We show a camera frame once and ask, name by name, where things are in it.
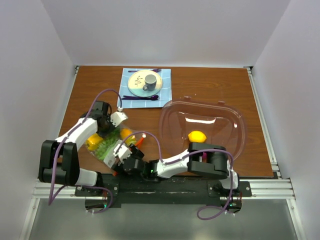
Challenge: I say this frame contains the blue checked cloth napkin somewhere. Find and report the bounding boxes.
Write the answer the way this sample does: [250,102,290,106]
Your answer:
[117,68,172,109]

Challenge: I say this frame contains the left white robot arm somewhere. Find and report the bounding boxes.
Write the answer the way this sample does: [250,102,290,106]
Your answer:
[38,101,119,196]

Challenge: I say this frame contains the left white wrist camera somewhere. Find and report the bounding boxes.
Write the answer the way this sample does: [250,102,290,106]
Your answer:
[110,107,128,128]

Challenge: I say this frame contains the purple plastic fork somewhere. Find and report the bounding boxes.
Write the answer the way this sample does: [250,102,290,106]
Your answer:
[128,68,162,73]

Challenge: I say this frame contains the clear zip top bag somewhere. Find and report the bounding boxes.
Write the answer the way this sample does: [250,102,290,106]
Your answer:
[84,124,135,174]

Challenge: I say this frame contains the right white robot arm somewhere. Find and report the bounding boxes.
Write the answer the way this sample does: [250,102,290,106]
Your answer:
[113,142,241,197]

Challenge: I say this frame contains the cream plate with plant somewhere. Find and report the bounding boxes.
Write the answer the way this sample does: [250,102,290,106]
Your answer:
[127,71,163,97]

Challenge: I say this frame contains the clear pink plastic bowl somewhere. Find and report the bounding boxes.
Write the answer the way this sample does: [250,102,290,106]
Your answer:
[158,97,247,159]

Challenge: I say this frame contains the purple plastic spoon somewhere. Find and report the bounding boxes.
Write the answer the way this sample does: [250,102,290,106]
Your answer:
[121,95,159,101]

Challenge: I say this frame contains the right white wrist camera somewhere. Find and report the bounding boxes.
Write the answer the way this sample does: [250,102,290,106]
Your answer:
[113,144,132,162]

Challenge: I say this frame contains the fake orange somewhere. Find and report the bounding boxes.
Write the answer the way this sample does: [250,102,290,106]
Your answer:
[120,128,137,146]

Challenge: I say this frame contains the fake yellow lemon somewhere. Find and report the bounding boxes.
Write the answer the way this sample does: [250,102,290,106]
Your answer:
[188,130,207,143]

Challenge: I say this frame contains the grey mug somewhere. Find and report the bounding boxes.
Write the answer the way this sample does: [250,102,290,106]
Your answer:
[142,74,157,92]

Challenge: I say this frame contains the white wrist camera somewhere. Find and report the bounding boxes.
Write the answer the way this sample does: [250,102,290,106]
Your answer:
[110,107,128,128]
[113,144,132,162]

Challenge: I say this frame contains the fake green grapes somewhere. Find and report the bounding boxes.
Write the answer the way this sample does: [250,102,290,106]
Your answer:
[95,138,118,161]

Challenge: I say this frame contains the fake yellow pepper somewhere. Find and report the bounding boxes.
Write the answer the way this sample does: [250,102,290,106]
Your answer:
[85,133,104,151]

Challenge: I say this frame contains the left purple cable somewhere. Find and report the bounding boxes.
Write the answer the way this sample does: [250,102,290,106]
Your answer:
[47,88,123,206]

